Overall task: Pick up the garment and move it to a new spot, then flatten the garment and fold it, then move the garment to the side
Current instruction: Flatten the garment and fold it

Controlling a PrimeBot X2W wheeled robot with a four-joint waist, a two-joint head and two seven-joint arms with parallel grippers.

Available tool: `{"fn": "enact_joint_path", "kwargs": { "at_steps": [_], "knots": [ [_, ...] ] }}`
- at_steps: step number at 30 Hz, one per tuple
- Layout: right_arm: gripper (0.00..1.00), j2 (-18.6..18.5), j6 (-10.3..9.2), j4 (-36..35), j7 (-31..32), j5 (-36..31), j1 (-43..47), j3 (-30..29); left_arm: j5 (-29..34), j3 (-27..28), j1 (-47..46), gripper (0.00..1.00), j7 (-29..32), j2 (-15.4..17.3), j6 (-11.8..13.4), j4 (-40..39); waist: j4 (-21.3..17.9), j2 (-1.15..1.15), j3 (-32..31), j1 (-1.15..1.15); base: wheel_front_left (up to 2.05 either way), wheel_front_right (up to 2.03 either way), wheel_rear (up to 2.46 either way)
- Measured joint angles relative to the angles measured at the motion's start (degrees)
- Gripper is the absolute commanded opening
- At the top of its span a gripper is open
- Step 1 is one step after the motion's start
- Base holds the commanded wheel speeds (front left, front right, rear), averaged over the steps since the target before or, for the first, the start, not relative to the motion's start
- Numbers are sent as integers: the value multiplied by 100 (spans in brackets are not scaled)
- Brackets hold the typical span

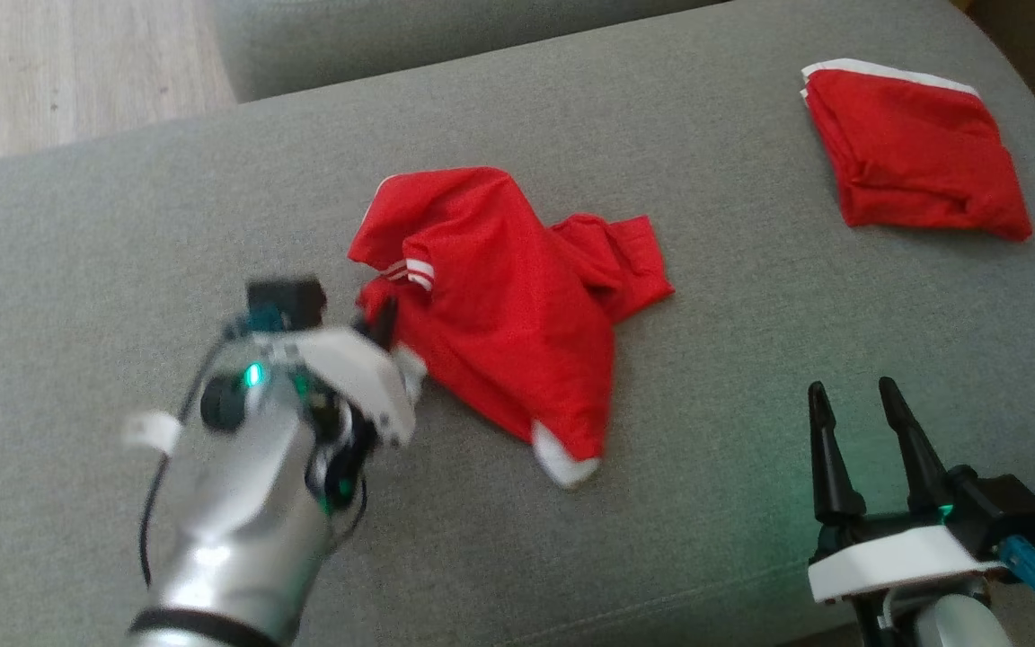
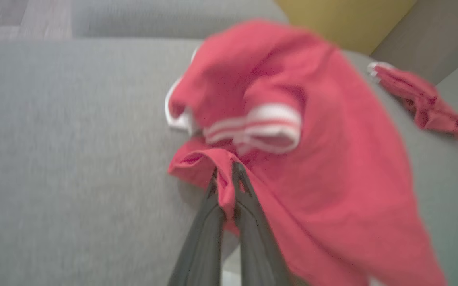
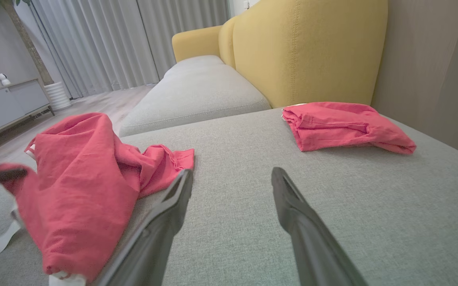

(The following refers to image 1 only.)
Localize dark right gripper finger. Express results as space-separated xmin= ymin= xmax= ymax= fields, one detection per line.
xmin=807 ymin=382 xmax=865 ymax=524
xmin=879 ymin=377 xmax=949 ymax=513

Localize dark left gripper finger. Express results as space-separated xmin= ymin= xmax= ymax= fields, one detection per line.
xmin=365 ymin=297 xmax=400 ymax=351

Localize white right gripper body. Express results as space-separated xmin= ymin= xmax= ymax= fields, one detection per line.
xmin=808 ymin=512 xmax=1008 ymax=603

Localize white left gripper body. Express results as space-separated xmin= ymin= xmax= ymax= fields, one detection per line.
xmin=288 ymin=328 xmax=418 ymax=448

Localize red and white jersey shirt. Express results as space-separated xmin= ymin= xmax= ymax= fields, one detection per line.
xmin=347 ymin=166 xmax=676 ymax=491

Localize red shorts with white stripe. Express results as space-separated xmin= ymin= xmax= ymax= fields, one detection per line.
xmin=801 ymin=58 xmax=1033 ymax=242

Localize large grey sofa seat cushion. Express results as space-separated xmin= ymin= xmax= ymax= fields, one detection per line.
xmin=0 ymin=0 xmax=1035 ymax=647

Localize small grey sofa cushion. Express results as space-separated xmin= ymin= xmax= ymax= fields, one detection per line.
xmin=212 ymin=0 xmax=725 ymax=102

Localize left cable with blue connector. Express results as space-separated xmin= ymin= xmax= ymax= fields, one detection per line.
xmin=138 ymin=306 xmax=294 ymax=589

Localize white cable label tag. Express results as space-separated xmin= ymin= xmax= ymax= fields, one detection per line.
xmin=122 ymin=412 xmax=182 ymax=456

